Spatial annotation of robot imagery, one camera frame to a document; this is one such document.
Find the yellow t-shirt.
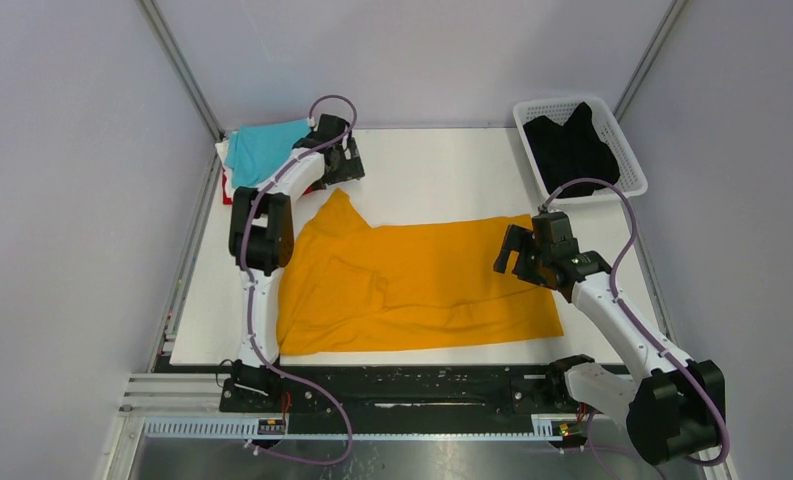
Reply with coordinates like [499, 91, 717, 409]
[276, 191, 564, 356]

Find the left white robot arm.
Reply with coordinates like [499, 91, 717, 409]
[224, 114, 364, 411]

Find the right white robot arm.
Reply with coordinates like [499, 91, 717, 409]
[493, 211, 731, 466]

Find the folded teal t-shirt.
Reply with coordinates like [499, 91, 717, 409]
[225, 119, 310, 189]

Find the black t-shirt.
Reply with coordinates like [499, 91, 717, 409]
[524, 102, 620, 198]

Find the white plastic basket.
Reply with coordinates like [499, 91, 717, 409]
[512, 95, 648, 198]

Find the folded white t-shirt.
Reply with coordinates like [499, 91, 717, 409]
[214, 132, 318, 208]

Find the folded red t-shirt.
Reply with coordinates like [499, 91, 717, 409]
[221, 166, 317, 205]

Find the slotted cable duct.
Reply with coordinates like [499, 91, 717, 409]
[143, 415, 564, 441]

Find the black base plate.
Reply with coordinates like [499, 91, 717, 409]
[219, 361, 589, 437]

